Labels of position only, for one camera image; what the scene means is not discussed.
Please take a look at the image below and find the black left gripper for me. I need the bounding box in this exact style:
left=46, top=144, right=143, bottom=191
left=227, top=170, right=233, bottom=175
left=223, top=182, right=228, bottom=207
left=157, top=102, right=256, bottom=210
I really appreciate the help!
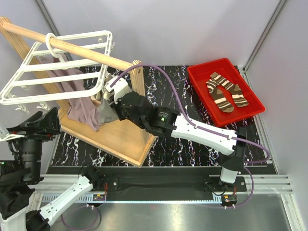
left=5, top=105, right=62, bottom=180

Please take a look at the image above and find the grey cream sock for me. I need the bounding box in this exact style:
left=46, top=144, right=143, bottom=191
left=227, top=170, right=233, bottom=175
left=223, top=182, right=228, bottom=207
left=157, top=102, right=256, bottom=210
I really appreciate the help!
left=91, top=89, right=118, bottom=124

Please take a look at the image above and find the wooden clothes rack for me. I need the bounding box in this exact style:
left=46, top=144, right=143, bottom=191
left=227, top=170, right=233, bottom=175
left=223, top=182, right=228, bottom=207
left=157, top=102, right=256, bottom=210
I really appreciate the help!
left=0, top=17, right=156, bottom=167

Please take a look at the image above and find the white plastic clip hanger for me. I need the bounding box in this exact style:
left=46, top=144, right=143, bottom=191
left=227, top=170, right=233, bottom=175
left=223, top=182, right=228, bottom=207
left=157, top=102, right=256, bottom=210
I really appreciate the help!
left=0, top=30, right=113, bottom=105

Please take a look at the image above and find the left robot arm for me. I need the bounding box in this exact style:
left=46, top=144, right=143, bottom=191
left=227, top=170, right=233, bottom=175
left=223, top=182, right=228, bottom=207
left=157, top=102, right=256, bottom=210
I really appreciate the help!
left=0, top=107, right=107, bottom=231

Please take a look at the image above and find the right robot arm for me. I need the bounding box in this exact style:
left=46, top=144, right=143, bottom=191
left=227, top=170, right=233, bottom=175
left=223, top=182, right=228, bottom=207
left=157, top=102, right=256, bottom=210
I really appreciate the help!
left=110, top=91, right=245, bottom=191

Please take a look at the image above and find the mauve hanging cloth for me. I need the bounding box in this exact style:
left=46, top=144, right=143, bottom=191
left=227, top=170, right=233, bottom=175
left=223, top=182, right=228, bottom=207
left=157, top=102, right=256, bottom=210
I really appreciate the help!
left=47, top=68, right=101, bottom=131

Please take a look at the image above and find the red plastic bin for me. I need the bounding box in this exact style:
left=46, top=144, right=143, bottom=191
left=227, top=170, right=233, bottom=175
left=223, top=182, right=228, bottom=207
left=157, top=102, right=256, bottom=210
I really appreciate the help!
left=187, top=58, right=265, bottom=127

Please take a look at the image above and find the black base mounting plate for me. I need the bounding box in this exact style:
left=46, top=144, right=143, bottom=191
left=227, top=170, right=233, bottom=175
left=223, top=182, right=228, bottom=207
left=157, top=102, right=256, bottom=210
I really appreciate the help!
left=45, top=166, right=256, bottom=202

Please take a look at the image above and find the brown striped sock left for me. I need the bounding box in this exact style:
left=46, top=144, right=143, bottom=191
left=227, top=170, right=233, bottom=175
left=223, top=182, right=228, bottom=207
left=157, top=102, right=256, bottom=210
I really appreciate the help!
left=206, top=79, right=234, bottom=113

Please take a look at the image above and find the brown striped sock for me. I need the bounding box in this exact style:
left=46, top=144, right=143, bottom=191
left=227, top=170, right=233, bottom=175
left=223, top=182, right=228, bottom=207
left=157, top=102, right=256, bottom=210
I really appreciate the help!
left=210, top=72, right=249, bottom=108
left=206, top=79, right=234, bottom=113

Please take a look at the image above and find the brown striped sock right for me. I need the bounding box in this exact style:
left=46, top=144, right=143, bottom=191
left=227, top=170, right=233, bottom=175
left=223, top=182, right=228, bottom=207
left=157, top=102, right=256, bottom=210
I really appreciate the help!
left=210, top=72, right=249, bottom=108

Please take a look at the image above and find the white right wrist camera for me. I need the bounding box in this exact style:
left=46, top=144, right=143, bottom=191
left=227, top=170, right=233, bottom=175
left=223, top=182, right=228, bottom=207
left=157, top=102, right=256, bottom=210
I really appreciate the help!
left=104, top=77, right=132, bottom=103

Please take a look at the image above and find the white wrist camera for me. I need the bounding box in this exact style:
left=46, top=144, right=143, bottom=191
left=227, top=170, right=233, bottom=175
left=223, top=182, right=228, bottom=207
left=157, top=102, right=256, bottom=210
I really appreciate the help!
left=0, top=125, right=24, bottom=142
left=104, top=77, right=132, bottom=103

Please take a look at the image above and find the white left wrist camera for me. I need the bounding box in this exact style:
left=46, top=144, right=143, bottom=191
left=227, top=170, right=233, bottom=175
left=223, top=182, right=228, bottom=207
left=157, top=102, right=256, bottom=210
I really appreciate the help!
left=0, top=125, right=24, bottom=142

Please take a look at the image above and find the white slotted cable duct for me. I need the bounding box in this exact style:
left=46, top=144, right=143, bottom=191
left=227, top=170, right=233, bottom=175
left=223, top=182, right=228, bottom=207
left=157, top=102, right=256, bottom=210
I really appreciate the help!
left=75, top=193, right=222, bottom=204

